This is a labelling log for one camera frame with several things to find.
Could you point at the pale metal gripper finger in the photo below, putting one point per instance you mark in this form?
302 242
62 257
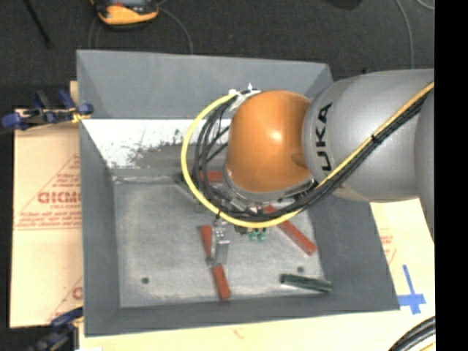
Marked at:
211 261
222 251

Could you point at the red-brown block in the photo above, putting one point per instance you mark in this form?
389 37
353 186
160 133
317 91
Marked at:
214 176
222 282
298 238

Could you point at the grey metal bin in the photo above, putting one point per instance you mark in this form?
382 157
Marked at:
161 232

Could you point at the dark green flat block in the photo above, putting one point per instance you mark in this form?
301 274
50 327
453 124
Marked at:
305 283

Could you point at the brown cardboard board red print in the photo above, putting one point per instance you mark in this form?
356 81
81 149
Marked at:
47 210

